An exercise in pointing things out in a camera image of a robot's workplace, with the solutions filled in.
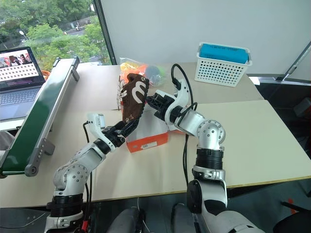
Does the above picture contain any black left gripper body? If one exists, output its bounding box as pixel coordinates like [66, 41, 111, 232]
[101, 125, 127, 148]

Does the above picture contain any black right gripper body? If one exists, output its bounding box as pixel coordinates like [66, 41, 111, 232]
[151, 89, 176, 122]

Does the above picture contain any orange shoebox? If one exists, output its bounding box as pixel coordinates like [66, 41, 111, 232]
[125, 106, 186, 154]

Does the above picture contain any clear bag of colourful items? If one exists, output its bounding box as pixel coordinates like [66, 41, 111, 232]
[119, 57, 169, 87]

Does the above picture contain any white perforated plastic basket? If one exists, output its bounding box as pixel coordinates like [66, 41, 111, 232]
[194, 42, 252, 87]

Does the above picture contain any blue box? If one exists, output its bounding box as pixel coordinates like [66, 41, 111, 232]
[199, 43, 249, 65]

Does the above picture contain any green conveyor belt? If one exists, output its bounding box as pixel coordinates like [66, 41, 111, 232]
[0, 56, 81, 177]

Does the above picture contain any dark grey rounded shape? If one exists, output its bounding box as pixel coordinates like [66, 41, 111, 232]
[106, 206, 146, 233]
[171, 203, 195, 233]

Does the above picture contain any grey laptop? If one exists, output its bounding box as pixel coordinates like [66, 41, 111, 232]
[0, 47, 46, 122]

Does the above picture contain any grey metal stand leg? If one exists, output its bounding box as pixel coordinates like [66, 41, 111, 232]
[274, 40, 311, 82]

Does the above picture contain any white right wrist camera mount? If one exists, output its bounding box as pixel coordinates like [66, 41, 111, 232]
[165, 77, 193, 127]

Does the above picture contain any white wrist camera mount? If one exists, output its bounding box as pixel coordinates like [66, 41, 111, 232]
[86, 112, 127, 151]
[165, 77, 193, 127]

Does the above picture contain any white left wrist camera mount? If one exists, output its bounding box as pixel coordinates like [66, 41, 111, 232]
[86, 112, 127, 151]

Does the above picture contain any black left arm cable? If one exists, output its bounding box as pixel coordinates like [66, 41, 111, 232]
[82, 121, 94, 214]

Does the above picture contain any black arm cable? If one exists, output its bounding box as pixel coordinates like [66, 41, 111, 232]
[82, 121, 94, 214]
[171, 63, 198, 187]

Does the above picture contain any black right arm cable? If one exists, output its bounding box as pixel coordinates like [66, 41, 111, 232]
[171, 63, 198, 187]

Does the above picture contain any dark window frame post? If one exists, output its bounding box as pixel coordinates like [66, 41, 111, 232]
[93, 0, 115, 66]

